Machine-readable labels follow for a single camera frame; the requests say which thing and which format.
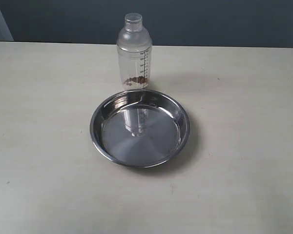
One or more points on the clear plastic shaker bottle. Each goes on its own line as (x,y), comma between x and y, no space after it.
(134,46)

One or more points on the round stainless steel tray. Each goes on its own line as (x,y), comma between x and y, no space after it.
(139,128)

